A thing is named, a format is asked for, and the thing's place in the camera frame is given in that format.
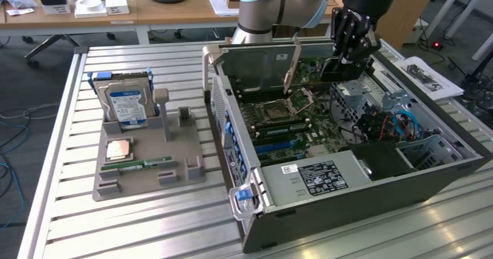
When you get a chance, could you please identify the wooden cabinet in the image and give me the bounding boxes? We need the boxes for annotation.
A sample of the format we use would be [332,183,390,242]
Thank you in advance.
[323,0,442,49]

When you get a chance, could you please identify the metal drive cage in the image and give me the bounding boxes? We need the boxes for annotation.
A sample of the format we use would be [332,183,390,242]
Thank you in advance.
[330,51,390,118]

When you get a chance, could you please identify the printed paper sheets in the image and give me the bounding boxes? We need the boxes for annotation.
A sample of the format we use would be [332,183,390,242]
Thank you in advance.
[391,56,465,101]

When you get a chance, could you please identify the metal socket cover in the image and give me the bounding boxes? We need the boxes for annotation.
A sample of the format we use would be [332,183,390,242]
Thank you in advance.
[286,86,314,116]

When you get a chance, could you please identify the black equipment stand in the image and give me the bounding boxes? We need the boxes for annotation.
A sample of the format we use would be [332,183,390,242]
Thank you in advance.
[449,33,493,112]

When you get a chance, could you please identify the green motherboard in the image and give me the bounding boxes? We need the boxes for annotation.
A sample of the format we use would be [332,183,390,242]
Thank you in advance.
[229,78,360,166]

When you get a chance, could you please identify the white paper stack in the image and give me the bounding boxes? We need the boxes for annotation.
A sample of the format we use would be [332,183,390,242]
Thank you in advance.
[208,0,242,17]

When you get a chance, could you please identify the CPU socket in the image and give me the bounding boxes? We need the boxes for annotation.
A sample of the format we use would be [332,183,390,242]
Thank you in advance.
[259,99,298,124]

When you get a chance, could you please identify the RAM stick with white label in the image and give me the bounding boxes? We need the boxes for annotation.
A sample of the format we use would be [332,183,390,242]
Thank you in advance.
[255,122,311,136]

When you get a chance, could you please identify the black plastic air shroud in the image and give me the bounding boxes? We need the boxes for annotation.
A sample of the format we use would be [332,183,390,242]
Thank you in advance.
[348,142,419,182]

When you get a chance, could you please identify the black long expansion slot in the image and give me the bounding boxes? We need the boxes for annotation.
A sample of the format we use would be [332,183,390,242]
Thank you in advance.
[254,134,303,146]

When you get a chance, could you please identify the metal disk bay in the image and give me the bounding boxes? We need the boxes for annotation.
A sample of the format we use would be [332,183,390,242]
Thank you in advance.
[394,134,463,172]

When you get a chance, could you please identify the long blue expansion slot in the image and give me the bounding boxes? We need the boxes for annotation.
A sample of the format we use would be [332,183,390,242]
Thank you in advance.
[255,140,300,153]

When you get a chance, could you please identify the grey power supply unit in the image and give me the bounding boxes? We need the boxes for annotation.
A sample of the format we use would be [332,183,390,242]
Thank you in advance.
[256,151,372,208]

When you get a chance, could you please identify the open black PC case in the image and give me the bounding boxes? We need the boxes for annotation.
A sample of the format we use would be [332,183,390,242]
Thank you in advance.
[201,33,493,254]

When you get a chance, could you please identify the white labelled box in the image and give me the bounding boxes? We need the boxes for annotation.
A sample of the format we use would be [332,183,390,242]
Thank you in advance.
[104,0,129,16]

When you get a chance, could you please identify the grey plastic parts rack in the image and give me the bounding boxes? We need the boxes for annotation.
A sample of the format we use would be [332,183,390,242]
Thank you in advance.
[92,88,208,202]

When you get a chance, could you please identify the hard disk with blue carrier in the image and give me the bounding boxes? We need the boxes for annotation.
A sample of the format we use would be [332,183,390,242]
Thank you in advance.
[87,68,161,130]

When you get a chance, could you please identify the blue case release latch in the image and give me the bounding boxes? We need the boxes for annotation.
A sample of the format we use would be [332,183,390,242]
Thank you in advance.
[235,191,250,210]

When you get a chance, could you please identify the white flat box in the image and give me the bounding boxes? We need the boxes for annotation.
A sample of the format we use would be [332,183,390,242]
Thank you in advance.
[73,5,108,19]

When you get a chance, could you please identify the white tape roll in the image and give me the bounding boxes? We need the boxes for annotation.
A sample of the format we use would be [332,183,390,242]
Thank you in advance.
[76,0,101,11]

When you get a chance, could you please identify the green RAM stick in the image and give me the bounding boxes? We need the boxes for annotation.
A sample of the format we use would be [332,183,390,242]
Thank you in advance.
[101,156,173,172]

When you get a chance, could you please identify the copper-coloured CPU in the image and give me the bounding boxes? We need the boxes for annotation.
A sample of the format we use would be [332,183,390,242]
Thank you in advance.
[105,140,132,160]

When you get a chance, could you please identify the white box with black top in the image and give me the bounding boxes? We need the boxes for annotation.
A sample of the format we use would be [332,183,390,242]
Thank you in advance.
[37,0,72,15]

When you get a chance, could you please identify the wooden desk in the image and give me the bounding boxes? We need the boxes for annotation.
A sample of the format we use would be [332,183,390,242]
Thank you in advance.
[0,0,350,37]

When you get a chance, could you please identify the grey desk leg with casters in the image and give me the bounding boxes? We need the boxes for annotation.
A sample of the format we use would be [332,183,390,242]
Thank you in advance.
[21,33,116,68]

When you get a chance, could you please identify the white and red card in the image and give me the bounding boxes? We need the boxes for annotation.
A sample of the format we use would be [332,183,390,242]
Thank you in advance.
[5,7,36,17]

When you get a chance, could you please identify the white table frame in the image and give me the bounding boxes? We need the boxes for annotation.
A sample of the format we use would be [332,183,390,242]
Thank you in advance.
[421,0,493,61]

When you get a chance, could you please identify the red wire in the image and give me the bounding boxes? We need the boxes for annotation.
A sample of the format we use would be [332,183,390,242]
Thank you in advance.
[379,116,390,140]

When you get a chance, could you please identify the blue wire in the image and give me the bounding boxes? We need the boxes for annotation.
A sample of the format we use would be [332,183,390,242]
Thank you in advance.
[391,108,425,140]

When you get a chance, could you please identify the black wire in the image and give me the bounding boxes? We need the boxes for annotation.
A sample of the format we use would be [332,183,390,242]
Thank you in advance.
[336,117,366,144]

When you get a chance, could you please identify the white floor cable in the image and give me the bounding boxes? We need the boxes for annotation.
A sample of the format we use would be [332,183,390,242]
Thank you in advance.
[0,103,58,120]

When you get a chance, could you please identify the blue floor cable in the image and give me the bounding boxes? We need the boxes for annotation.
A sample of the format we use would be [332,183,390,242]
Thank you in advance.
[0,120,29,231]

